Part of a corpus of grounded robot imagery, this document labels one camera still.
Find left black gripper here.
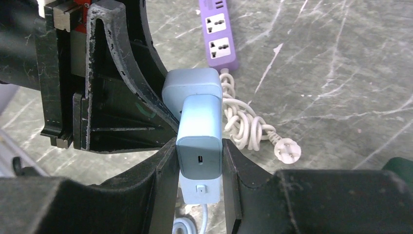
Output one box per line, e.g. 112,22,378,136
0,0,94,149

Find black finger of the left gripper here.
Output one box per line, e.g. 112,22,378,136
73,0,178,154

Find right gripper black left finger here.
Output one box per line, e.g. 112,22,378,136
0,139,179,234

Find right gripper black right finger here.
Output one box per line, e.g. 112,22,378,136
223,139,413,234

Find light blue cable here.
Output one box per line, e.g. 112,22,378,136
171,203,209,234

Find light blue charger plug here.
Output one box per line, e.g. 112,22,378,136
176,95,223,180

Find white power cord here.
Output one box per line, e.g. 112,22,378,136
219,68,302,165

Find purple power strip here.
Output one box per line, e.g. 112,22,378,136
198,0,239,71

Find dark green plug adapter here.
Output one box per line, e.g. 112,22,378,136
382,157,413,183

